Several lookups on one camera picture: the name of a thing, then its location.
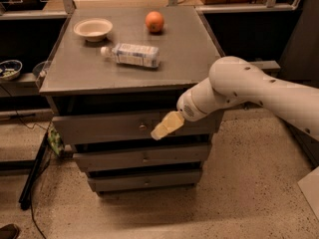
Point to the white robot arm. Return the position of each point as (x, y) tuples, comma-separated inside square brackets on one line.
[(232, 81)]

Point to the orange fruit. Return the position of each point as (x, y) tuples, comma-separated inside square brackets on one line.
[(154, 21)]

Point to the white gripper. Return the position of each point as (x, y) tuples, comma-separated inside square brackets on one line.
[(185, 108)]

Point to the dark shoe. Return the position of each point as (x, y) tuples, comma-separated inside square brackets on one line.
[(10, 231)]

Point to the clear plastic water bottle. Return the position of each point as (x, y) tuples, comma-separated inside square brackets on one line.
[(135, 55)]

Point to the light floor panel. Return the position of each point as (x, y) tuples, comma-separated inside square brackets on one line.
[(309, 185)]

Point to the grey drawer cabinet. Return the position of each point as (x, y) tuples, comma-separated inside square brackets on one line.
[(82, 82)]

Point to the grey bottom drawer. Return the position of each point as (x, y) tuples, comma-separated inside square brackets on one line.
[(145, 180)]

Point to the black floor bar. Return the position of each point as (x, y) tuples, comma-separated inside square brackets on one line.
[(25, 197)]

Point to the grey drawer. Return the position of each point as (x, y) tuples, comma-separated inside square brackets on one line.
[(145, 180), (140, 157), (126, 126)]

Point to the beige paper bowl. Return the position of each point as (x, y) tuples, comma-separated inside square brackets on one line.
[(94, 29)]

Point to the grey top drawer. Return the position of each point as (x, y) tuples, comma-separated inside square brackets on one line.
[(126, 126)]

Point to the grey middle drawer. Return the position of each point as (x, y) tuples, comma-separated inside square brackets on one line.
[(140, 157)]

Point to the grey side shelf beam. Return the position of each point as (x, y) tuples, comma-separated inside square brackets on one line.
[(269, 67)]

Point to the blue patterned bowl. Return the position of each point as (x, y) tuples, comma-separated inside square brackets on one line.
[(10, 70)]

